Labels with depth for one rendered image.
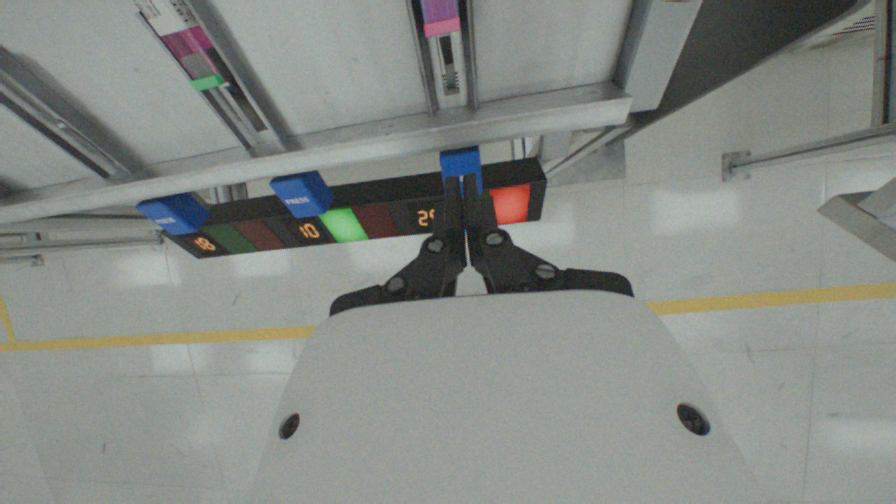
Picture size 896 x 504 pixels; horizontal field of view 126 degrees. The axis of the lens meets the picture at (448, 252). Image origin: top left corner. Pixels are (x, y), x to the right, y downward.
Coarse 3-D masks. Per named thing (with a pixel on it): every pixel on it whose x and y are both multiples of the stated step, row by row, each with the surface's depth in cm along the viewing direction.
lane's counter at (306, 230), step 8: (312, 216) 20; (288, 224) 21; (296, 224) 21; (304, 224) 21; (312, 224) 21; (296, 232) 21; (304, 232) 21; (312, 232) 21; (320, 232) 21; (304, 240) 22; (312, 240) 22; (320, 240) 22; (328, 240) 22
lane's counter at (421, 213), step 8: (440, 200) 19; (408, 208) 19; (416, 208) 19; (424, 208) 19; (432, 208) 19; (416, 216) 20; (424, 216) 20; (432, 216) 20; (416, 224) 20; (424, 224) 20; (432, 224) 20
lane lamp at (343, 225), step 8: (320, 216) 20; (328, 216) 20; (336, 216) 20; (344, 216) 20; (352, 216) 20; (328, 224) 20; (336, 224) 20; (344, 224) 21; (352, 224) 20; (336, 232) 21; (344, 232) 21; (352, 232) 21; (360, 232) 21; (344, 240) 22; (352, 240) 22
